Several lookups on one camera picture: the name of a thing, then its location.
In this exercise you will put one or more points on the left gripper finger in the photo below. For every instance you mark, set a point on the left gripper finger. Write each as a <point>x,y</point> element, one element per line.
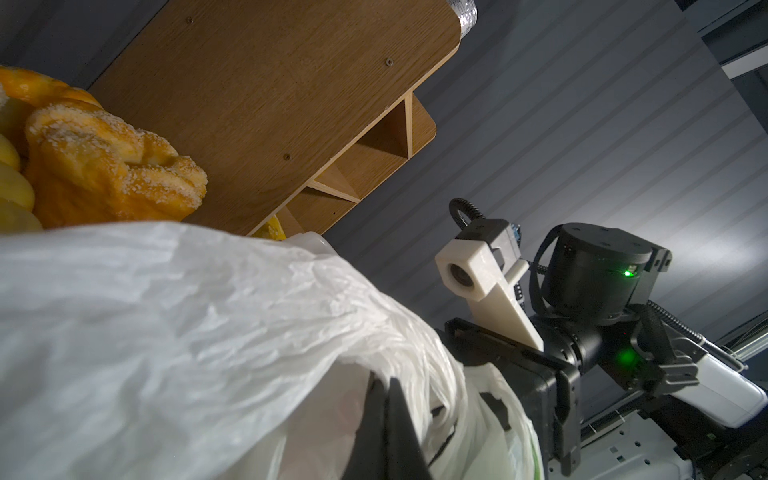
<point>386,445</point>

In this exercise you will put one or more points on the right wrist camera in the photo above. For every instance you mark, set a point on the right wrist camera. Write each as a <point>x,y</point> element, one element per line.
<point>482,265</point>

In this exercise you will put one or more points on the yellow snack bag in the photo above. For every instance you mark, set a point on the yellow snack bag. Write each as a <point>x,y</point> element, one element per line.
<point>271,229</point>

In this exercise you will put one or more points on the right silver drink can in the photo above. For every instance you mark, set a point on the right silver drink can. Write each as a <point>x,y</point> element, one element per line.
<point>467,14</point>

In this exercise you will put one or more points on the wooden shelf unit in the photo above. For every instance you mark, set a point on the wooden shelf unit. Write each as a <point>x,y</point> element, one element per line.
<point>279,101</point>

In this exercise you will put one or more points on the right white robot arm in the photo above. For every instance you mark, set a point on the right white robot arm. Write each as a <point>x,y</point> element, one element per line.
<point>722,393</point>

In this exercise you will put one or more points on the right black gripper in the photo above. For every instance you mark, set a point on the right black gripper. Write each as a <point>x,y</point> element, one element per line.
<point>592,309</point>

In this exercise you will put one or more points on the white lemon-print plastic bag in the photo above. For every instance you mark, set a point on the white lemon-print plastic bag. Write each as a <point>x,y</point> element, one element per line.
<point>161,350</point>

